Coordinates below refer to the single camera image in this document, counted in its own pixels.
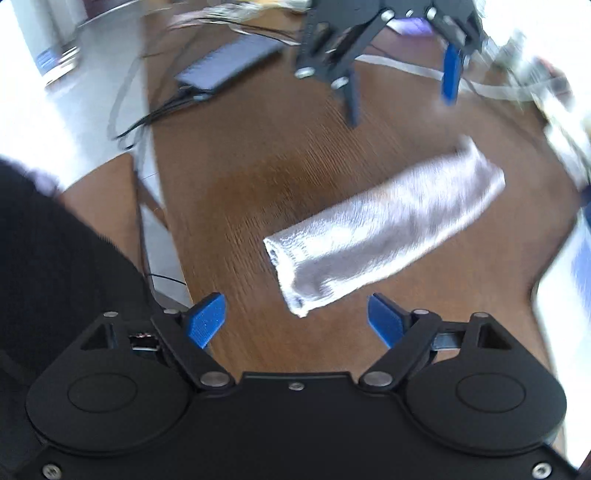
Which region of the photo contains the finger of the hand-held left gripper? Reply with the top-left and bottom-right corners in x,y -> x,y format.
427,6 -> 485,106
294,10 -> 395,130

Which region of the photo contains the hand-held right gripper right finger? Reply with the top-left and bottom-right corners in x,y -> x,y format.
358,293 -> 513,391

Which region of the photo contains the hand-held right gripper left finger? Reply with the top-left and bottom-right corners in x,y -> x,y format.
81,292 -> 234,391

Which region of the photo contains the grey towel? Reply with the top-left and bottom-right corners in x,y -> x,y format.
263,135 -> 506,318

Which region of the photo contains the purple tissue pack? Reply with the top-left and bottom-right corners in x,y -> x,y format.
388,16 -> 437,36

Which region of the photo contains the dark phone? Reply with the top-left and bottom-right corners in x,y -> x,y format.
174,34 -> 284,95

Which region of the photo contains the white power strip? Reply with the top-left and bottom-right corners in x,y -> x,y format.
531,88 -> 591,190

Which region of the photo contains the white cable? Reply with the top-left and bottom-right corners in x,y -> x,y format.
360,54 -> 536,100

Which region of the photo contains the black cable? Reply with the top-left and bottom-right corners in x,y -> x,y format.
113,90 -> 208,141

